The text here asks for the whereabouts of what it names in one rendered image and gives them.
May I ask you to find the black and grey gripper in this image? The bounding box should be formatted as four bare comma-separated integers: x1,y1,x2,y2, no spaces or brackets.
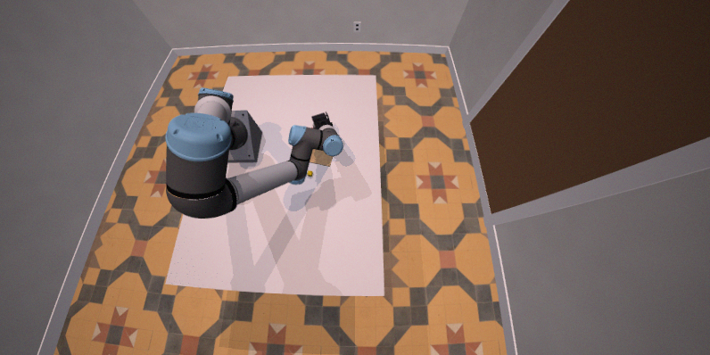
311,112,333,129

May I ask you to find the tan mat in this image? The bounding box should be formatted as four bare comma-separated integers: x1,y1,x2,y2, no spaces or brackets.
310,149,333,167

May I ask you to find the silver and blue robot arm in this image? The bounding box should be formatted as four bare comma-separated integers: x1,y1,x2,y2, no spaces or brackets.
166,88,343,219

